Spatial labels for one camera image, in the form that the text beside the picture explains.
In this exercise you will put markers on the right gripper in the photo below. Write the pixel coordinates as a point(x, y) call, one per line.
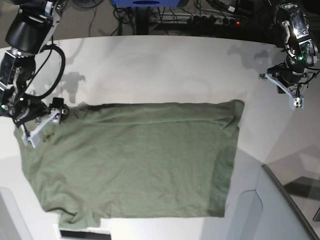
point(36, 115)

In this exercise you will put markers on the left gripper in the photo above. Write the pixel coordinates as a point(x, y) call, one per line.
point(291, 83)

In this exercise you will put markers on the green t-shirt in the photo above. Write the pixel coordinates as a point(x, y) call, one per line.
point(166, 160)

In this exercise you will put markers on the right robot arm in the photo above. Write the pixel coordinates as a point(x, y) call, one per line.
point(30, 34)

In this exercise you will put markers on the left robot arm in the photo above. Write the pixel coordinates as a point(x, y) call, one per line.
point(290, 23)

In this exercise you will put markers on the black power strip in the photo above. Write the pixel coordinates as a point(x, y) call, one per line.
point(167, 18)

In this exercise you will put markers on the grey chair backrest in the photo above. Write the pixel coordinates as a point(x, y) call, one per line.
point(289, 221)

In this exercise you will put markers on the blue box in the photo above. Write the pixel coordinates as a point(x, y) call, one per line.
point(145, 3)

